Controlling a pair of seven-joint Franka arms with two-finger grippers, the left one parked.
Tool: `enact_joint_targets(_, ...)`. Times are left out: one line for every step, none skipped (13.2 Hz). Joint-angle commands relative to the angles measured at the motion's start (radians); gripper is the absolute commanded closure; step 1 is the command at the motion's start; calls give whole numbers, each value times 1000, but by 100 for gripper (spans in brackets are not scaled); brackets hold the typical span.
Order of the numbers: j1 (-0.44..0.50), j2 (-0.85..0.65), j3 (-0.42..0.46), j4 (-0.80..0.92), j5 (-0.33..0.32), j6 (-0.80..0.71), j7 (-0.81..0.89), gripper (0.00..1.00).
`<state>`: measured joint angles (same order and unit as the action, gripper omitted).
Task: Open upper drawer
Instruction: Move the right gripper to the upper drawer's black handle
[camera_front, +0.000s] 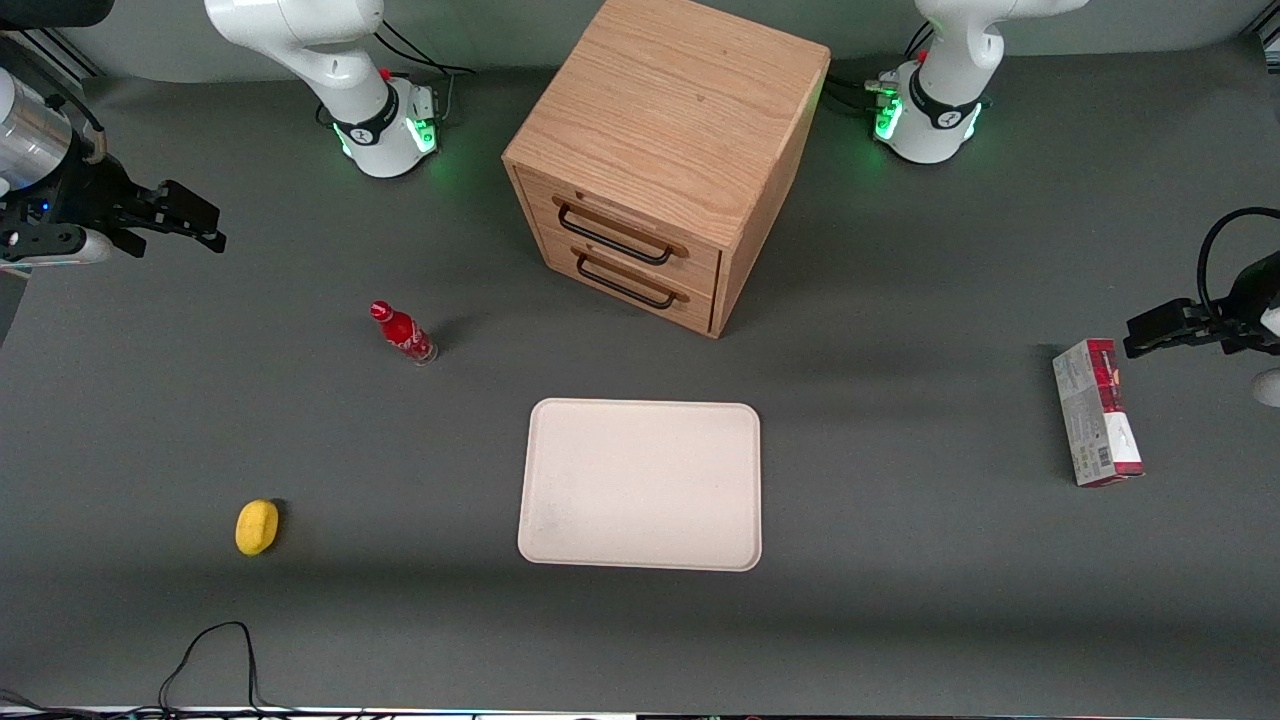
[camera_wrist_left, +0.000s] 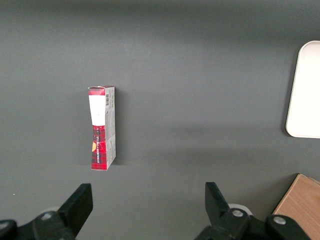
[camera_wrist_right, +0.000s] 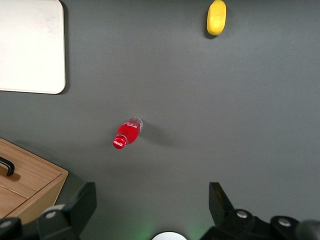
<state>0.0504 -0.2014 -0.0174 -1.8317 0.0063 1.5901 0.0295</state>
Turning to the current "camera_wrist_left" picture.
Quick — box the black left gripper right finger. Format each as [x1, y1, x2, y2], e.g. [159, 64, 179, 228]
[194, 181, 251, 240]

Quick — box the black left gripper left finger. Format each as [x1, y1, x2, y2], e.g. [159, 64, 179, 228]
[32, 183, 94, 240]

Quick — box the wooden drawer cabinet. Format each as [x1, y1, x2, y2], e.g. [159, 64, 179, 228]
[272, 173, 320, 240]

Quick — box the red plaid cardboard box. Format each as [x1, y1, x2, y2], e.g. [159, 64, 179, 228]
[87, 85, 117, 171]

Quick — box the cream rectangular tray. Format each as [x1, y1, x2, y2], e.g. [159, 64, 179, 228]
[285, 40, 320, 139]

